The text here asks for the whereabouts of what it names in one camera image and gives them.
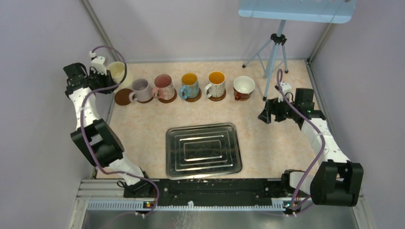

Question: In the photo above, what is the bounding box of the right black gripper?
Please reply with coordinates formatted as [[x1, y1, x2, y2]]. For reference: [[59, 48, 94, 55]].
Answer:
[[258, 94, 299, 124]]

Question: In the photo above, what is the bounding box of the white red-bottom cup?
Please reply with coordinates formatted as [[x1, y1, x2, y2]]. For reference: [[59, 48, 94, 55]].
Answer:
[[233, 76, 256, 101]]

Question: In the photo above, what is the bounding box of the cream mug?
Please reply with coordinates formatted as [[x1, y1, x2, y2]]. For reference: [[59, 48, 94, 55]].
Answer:
[[107, 62, 134, 93]]

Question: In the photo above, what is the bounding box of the brown coaster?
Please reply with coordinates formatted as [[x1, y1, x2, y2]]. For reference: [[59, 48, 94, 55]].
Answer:
[[137, 97, 154, 104], [158, 90, 177, 104], [185, 88, 202, 103], [114, 88, 132, 106], [209, 90, 226, 102]]

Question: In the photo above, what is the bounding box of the silver mug orange inside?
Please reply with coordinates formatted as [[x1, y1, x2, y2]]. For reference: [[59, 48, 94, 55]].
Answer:
[[204, 71, 225, 98]]

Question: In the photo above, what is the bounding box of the lilac mug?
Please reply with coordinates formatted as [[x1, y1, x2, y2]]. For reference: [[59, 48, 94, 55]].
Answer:
[[129, 79, 153, 103]]

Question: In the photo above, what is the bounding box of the blue butterfly mug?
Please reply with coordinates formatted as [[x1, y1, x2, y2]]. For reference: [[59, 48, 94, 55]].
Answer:
[[179, 73, 199, 100]]

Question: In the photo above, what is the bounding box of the pink mug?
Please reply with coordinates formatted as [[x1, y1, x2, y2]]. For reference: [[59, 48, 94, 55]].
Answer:
[[152, 74, 175, 100]]

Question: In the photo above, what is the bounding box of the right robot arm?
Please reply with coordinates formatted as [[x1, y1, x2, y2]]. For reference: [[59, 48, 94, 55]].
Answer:
[[258, 88, 363, 207]]

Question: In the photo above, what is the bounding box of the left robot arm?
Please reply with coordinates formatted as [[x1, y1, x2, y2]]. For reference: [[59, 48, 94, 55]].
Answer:
[[63, 62, 153, 197]]

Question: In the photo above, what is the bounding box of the music stand tripod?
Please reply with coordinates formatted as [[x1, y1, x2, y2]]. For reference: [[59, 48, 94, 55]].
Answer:
[[242, 20, 288, 101]]

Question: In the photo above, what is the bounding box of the steel serving tray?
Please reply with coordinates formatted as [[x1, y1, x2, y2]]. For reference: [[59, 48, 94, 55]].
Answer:
[[166, 123, 243, 180]]

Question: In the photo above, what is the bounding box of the blue music stand desk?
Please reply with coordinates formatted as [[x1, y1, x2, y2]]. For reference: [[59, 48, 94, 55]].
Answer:
[[238, 0, 357, 24]]

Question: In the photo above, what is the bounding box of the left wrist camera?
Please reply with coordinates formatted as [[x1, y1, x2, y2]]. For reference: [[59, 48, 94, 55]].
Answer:
[[89, 51, 107, 75]]

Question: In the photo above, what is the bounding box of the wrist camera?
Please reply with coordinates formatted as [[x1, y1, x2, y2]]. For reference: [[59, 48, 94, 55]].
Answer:
[[89, 51, 107, 75], [278, 81, 293, 102]]

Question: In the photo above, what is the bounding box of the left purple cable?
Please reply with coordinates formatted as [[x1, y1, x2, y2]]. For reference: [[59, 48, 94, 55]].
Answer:
[[79, 45, 160, 219]]

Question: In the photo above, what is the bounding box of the purple cable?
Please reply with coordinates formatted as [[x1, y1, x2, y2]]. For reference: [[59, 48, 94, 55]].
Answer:
[[79, 45, 160, 219], [276, 68, 326, 217]]

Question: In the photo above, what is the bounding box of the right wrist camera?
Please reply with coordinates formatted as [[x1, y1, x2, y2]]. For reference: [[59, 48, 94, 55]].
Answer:
[[278, 81, 293, 102]]

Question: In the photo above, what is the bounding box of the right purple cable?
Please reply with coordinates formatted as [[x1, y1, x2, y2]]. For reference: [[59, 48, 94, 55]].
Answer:
[[276, 68, 326, 217]]

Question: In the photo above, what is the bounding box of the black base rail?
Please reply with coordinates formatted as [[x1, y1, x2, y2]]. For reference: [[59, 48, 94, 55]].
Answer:
[[117, 178, 294, 207]]

